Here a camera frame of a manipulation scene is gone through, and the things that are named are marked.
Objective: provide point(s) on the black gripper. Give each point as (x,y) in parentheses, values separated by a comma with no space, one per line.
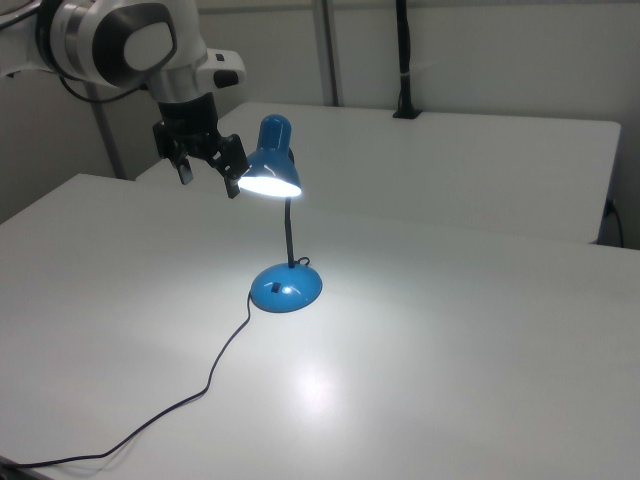
(192,131)

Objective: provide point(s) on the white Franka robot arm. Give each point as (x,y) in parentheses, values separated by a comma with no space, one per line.
(100,40)

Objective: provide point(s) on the blue desk lamp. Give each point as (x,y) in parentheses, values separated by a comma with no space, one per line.
(276,165)

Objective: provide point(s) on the grey wall partition post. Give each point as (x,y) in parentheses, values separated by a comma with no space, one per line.
(327,50)

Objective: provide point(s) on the black clamped camera pole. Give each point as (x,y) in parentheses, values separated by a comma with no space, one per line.
(404,55)

